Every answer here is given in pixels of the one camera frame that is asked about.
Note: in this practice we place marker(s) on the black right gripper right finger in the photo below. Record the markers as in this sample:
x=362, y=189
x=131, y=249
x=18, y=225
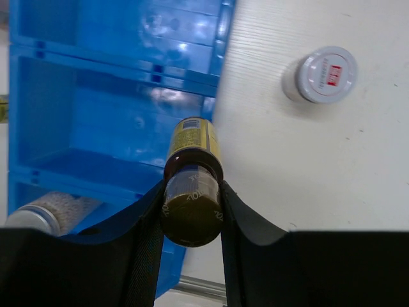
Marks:
x=265, y=265

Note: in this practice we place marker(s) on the blue three-compartment plastic bin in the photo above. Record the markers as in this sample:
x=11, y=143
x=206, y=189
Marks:
x=96, y=90

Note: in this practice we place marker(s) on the silver-lid shaker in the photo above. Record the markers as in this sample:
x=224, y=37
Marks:
x=54, y=213

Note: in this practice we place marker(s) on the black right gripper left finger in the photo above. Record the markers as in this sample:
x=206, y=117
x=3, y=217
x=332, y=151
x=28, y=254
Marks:
x=114, y=263

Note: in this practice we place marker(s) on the small yellow-label bottle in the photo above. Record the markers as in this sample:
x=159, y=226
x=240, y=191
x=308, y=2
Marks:
x=3, y=108
x=192, y=214

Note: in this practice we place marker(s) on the white-lid spice jar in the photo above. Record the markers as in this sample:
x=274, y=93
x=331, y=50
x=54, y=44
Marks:
x=324, y=76

